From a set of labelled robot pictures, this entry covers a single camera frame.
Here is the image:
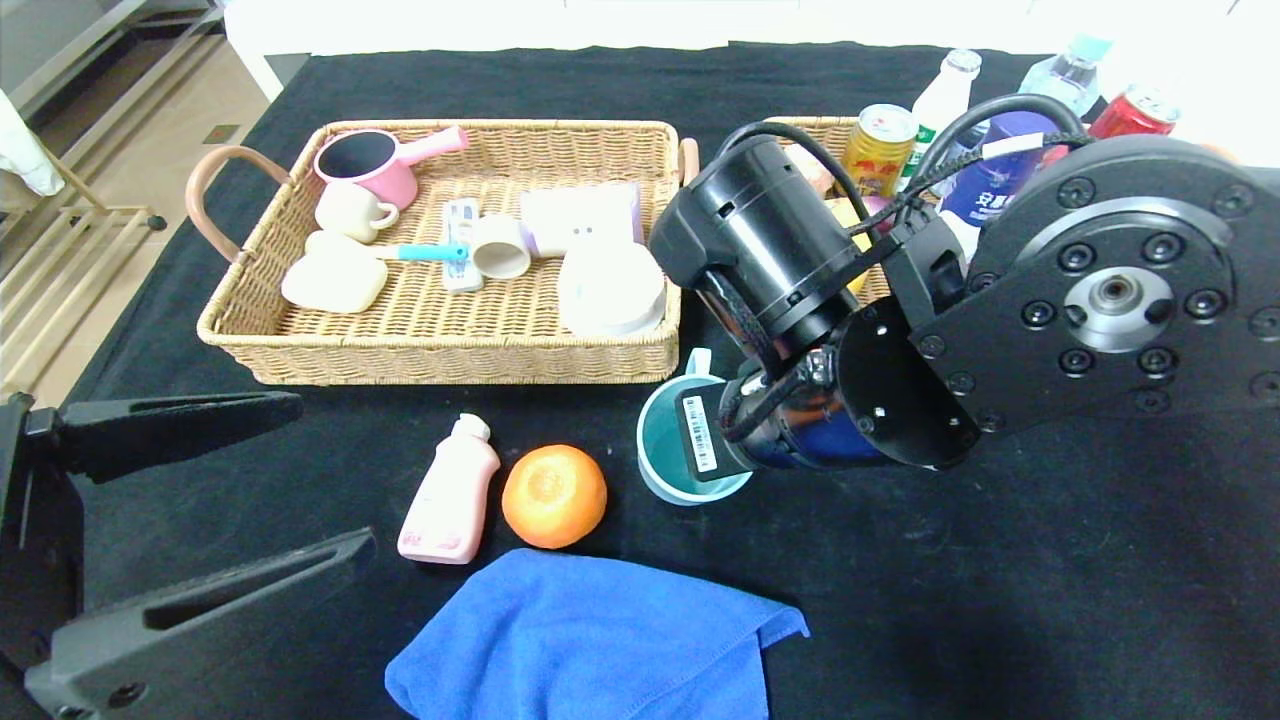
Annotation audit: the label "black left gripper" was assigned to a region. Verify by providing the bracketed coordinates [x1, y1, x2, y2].
[0, 391, 378, 720]

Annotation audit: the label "pink lotion bottle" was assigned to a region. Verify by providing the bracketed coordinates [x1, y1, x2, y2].
[398, 414, 501, 566]

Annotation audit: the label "teal plastic mug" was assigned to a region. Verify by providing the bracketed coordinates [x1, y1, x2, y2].
[636, 348, 756, 507]

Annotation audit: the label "white bottle dark blue cap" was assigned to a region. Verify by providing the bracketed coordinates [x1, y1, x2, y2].
[938, 110, 1073, 263]

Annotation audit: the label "cream rounded soap box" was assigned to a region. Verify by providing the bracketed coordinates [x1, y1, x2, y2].
[281, 250, 389, 315]

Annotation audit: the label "wooden rack on wheels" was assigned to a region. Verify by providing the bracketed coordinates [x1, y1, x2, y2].
[0, 150, 169, 396]

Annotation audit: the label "orange tangerine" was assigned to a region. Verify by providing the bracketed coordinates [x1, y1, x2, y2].
[501, 445, 608, 550]

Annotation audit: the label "white hanging cloth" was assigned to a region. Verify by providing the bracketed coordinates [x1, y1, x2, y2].
[0, 88, 66, 198]

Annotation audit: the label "white grey razor pack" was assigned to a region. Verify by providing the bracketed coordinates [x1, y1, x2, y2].
[441, 198, 485, 294]

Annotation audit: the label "pink toy saucepan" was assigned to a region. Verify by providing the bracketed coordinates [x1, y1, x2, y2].
[314, 126, 470, 211]

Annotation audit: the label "blue towel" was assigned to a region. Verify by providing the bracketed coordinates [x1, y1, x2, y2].
[385, 548, 811, 720]

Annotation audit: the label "small beige cup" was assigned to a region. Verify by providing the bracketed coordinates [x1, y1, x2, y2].
[455, 215, 533, 281]

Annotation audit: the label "white round container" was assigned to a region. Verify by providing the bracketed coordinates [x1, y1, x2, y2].
[557, 241, 667, 338]

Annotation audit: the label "white purple tissue pack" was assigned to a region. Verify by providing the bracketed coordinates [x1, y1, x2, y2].
[520, 183, 644, 260]

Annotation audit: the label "white furniture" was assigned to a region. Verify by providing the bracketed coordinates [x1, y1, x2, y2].
[225, 0, 1241, 101]

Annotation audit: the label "black table cloth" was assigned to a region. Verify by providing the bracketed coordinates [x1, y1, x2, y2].
[0, 42, 1280, 720]

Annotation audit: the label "gold drink can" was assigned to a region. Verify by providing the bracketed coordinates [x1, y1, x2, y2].
[840, 104, 918, 198]

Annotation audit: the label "white milk bottle green label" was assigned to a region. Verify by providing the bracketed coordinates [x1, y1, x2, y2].
[903, 50, 981, 156]

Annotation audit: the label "clear water bottle blue cap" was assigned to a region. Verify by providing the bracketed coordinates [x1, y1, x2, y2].
[1018, 35, 1113, 113]

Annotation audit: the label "tall red drink can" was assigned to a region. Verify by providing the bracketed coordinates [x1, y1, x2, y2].
[1088, 84, 1182, 141]

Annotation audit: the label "rectangular wicker basket brown handles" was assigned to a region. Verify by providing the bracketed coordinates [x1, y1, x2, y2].
[775, 115, 1241, 301]
[186, 120, 700, 387]

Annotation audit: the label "cream mug with handle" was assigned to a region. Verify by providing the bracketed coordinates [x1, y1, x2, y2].
[315, 181, 401, 245]

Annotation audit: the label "cream brush teal handle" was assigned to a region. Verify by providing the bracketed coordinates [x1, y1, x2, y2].
[303, 231, 469, 263]

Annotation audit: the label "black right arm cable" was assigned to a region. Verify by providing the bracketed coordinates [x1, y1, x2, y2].
[715, 93, 1091, 236]

